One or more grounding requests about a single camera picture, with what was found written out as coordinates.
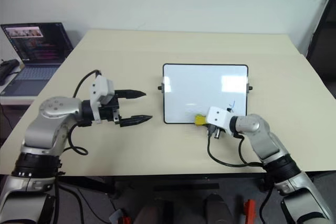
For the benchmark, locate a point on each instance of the yellow whiteboard eraser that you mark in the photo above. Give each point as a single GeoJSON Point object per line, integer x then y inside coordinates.
{"type": "Point", "coordinates": [200, 119]}

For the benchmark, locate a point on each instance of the dark cabinet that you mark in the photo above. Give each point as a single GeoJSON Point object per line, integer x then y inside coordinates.
{"type": "Point", "coordinates": [324, 43]}

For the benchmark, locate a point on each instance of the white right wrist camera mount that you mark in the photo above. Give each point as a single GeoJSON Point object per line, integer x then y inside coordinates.
{"type": "Point", "coordinates": [219, 116]}

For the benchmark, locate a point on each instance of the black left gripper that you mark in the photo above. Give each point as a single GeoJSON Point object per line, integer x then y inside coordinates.
{"type": "Point", "coordinates": [109, 111]}

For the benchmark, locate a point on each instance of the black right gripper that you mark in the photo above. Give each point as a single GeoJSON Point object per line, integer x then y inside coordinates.
{"type": "Point", "coordinates": [214, 132]}

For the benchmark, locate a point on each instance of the black bag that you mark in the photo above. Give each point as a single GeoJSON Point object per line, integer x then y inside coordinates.
{"type": "Point", "coordinates": [8, 70]}

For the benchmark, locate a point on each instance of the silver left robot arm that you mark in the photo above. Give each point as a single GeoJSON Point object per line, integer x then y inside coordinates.
{"type": "Point", "coordinates": [44, 129]}

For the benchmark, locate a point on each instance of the red clamp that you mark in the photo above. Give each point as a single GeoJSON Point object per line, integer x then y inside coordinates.
{"type": "Point", "coordinates": [126, 218]}
{"type": "Point", "coordinates": [250, 211]}

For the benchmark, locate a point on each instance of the open laptop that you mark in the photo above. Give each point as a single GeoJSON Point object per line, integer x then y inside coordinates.
{"type": "Point", "coordinates": [36, 56]}

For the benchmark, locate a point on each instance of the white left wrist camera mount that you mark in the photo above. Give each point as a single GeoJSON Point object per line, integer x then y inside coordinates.
{"type": "Point", "coordinates": [101, 87]}

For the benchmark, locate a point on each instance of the dark rounded shape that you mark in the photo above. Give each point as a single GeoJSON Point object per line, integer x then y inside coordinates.
{"type": "Point", "coordinates": [218, 208]}

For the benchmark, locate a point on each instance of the black table frame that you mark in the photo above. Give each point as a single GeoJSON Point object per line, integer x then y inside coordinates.
{"type": "Point", "coordinates": [162, 178]}

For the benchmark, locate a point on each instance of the black-framed whiteboard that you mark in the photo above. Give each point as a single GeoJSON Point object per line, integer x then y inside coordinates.
{"type": "Point", "coordinates": [189, 90]}

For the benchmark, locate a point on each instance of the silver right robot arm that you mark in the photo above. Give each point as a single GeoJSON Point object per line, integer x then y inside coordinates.
{"type": "Point", "coordinates": [265, 140]}

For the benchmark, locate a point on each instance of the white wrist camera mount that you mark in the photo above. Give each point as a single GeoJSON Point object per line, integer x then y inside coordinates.
{"type": "Point", "coordinates": [219, 116]}
{"type": "Point", "coordinates": [101, 87]}

